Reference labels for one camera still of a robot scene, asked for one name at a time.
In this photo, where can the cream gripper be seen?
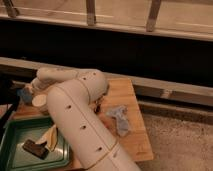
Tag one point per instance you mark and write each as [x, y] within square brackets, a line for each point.
[29, 89]

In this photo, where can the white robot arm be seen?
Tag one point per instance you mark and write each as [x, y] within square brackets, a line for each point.
[71, 92]

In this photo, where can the green plastic tray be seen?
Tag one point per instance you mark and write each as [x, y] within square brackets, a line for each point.
[14, 158]

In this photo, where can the white cup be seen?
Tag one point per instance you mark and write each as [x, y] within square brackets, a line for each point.
[40, 102]

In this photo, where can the dark brown block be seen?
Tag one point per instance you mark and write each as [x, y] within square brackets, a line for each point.
[38, 150]

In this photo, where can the wooden table board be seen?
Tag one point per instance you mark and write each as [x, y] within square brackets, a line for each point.
[136, 142]

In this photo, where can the light blue cloth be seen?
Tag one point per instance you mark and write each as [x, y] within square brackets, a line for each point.
[122, 123]

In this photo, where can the black handled tool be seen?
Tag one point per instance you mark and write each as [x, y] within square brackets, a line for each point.
[97, 109]

